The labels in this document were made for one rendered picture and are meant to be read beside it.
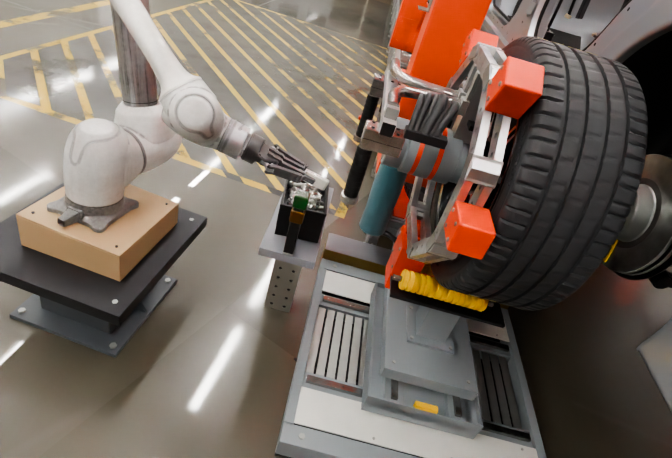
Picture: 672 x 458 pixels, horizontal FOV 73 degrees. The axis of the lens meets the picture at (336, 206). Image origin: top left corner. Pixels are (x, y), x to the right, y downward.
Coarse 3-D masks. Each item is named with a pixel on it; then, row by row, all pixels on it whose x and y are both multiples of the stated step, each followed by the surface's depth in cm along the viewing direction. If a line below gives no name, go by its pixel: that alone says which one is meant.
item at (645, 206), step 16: (656, 160) 115; (656, 176) 114; (640, 192) 112; (656, 192) 112; (640, 208) 111; (656, 208) 110; (624, 224) 113; (640, 224) 112; (656, 224) 109; (624, 240) 118; (640, 240) 113; (656, 240) 108; (624, 256) 117; (640, 256) 111; (656, 256) 106; (624, 272) 115; (640, 272) 112
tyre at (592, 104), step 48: (528, 48) 100; (576, 96) 88; (624, 96) 92; (528, 144) 87; (576, 144) 86; (624, 144) 87; (528, 192) 86; (576, 192) 86; (624, 192) 86; (528, 240) 90; (576, 240) 89; (480, 288) 105; (528, 288) 100; (576, 288) 96
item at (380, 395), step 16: (384, 288) 176; (368, 336) 159; (368, 352) 151; (368, 368) 144; (368, 384) 137; (384, 384) 139; (400, 384) 140; (368, 400) 135; (384, 400) 134; (400, 400) 135; (416, 400) 139; (432, 400) 141; (448, 400) 139; (464, 400) 143; (400, 416) 137; (416, 416) 136; (432, 416) 135; (448, 416) 135; (464, 416) 136; (480, 416) 138; (448, 432) 139; (464, 432) 138
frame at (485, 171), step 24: (480, 48) 108; (456, 72) 127; (480, 72) 102; (480, 120) 92; (504, 120) 92; (480, 144) 91; (504, 144) 91; (480, 168) 90; (432, 192) 140; (456, 192) 95; (480, 192) 93; (408, 216) 138; (408, 240) 128; (432, 240) 102
